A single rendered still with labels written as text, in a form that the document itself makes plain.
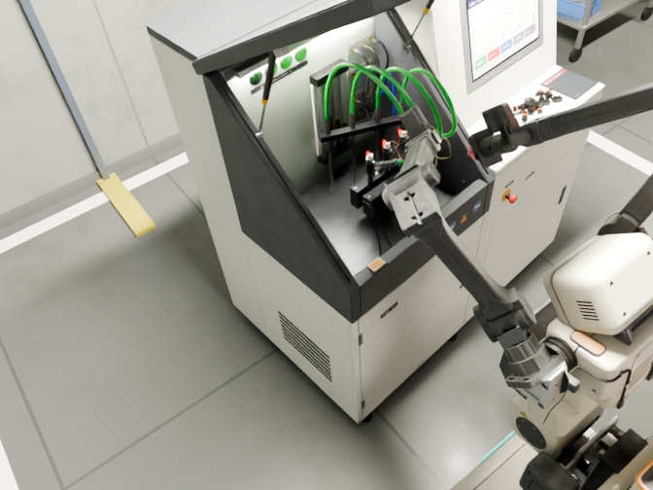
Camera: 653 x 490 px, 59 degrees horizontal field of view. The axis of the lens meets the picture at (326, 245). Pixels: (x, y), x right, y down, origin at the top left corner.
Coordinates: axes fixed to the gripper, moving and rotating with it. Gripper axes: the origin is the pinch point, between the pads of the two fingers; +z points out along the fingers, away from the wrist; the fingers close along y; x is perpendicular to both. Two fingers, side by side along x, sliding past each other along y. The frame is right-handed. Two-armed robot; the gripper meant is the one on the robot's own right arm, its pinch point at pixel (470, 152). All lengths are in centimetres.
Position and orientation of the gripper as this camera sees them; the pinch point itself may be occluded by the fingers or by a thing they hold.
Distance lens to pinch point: 176.8
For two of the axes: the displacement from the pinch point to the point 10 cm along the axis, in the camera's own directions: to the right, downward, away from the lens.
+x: -8.8, 3.8, -2.6
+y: -3.7, -9.2, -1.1
